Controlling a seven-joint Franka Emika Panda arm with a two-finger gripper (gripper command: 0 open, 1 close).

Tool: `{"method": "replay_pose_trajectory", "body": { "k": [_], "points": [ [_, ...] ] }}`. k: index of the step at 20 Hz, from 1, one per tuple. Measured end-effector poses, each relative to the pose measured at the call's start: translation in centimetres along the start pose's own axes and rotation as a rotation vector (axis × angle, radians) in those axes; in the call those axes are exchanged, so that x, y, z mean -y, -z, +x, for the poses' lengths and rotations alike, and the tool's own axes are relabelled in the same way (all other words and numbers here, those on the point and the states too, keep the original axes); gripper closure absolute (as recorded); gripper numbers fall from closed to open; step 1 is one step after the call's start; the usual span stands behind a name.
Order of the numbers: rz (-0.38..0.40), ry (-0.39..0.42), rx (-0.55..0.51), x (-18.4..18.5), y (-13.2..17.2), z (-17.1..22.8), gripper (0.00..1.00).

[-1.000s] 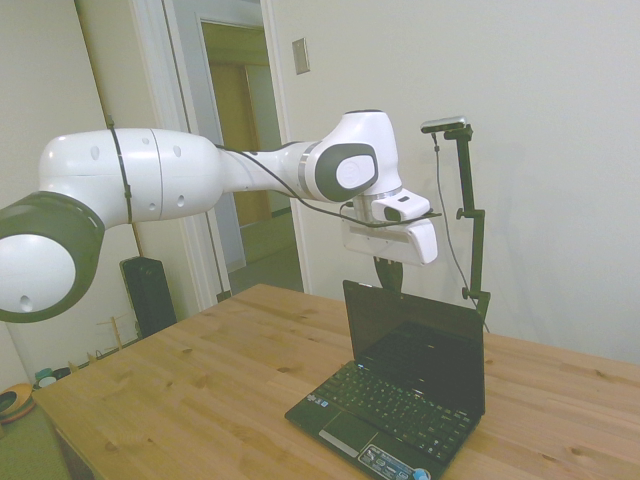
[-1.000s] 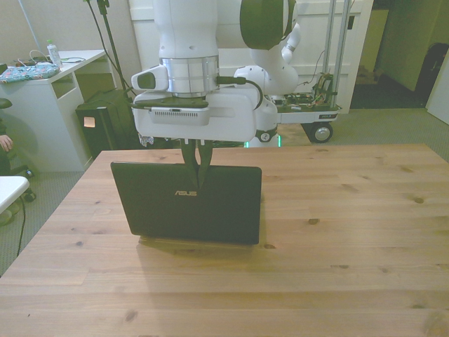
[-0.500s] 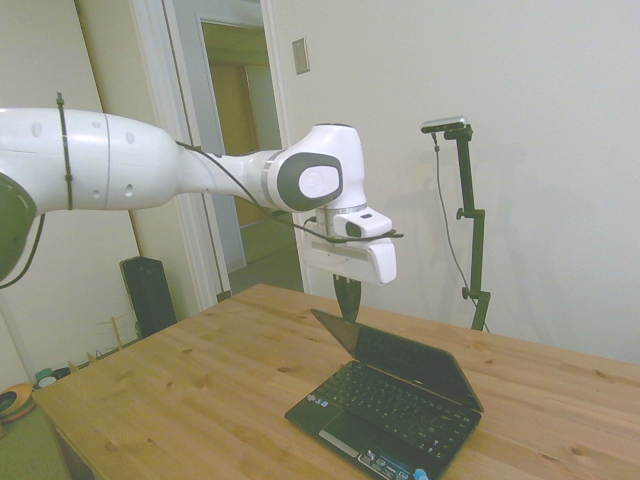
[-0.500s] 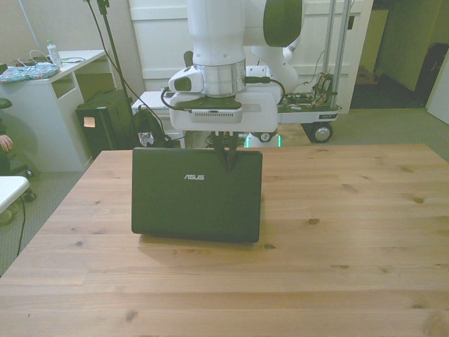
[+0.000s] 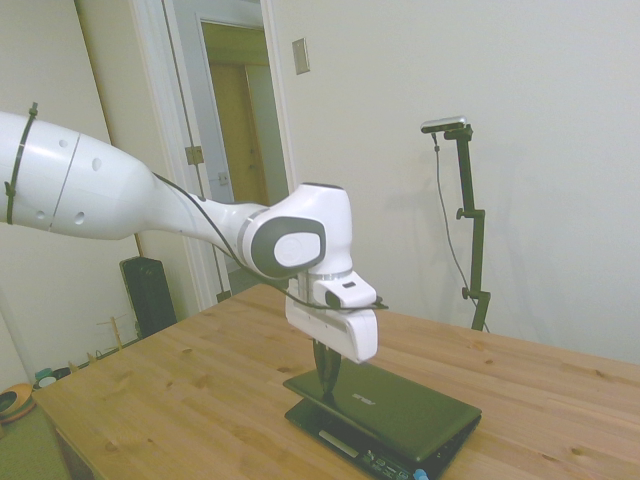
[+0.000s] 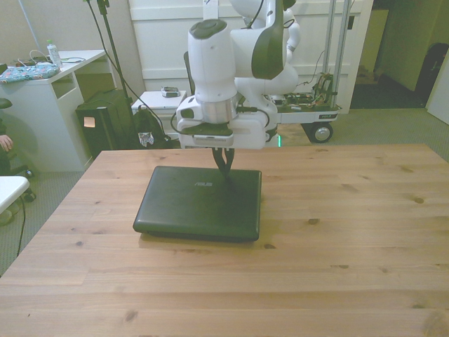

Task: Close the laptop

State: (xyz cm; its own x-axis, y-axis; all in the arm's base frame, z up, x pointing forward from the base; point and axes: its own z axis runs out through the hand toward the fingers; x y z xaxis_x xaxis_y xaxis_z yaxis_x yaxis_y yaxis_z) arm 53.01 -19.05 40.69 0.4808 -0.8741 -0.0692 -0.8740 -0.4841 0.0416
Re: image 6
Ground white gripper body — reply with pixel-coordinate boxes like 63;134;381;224
176;117;267;151

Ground black Asus laptop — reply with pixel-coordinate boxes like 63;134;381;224
132;165;264;244

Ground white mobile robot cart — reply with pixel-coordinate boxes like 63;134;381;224
264;90;344;145

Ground grey cart wheel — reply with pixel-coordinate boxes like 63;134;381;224
307;122;335;145

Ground black backpack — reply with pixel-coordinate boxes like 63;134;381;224
132;104;173;150

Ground bundle of cart wiring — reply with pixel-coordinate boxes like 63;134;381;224
303;71;338;107

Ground small white side table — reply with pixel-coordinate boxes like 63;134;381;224
130;90;189;114

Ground black computer tower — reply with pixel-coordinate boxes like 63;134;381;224
74;88;136;159

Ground black tripod stand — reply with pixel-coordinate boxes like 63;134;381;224
81;0;137;108

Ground white desk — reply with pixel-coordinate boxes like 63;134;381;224
0;48;117;173

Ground black object in doorway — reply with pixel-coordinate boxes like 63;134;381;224
413;42;449;110

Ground clear plastic bottle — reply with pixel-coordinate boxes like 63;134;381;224
46;39;64;70

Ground patterned teal cloth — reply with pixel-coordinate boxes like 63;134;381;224
0;62;60;85

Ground white rounded table corner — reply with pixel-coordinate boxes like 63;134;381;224
0;175;31;216

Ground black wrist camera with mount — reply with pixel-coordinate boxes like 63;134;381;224
181;123;236;147

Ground aluminium cart frame posts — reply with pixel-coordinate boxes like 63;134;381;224
321;0;352;107

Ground black floor cable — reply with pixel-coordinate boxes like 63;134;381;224
16;198;28;258

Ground white cable on desk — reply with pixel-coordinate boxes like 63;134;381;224
18;49;49;68

